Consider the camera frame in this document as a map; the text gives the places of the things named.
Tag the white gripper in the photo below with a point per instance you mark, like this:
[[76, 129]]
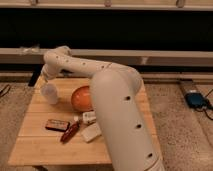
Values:
[[46, 72]]

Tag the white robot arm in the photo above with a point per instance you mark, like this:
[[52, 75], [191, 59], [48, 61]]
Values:
[[113, 88]]

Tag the orange ball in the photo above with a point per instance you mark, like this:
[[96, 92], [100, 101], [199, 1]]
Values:
[[81, 100]]

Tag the dark red rectangular box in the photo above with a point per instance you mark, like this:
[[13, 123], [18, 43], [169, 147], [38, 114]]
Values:
[[57, 125]]

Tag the white small box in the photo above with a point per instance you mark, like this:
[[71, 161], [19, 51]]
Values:
[[89, 117]]

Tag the wooden table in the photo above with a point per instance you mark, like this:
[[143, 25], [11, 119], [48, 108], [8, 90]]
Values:
[[37, 146]]

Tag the blue device on floor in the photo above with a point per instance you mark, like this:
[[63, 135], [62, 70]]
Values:
[[195, 100]]

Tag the grey metal rail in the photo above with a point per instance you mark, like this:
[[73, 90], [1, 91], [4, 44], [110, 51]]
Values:
[[126, 57]]

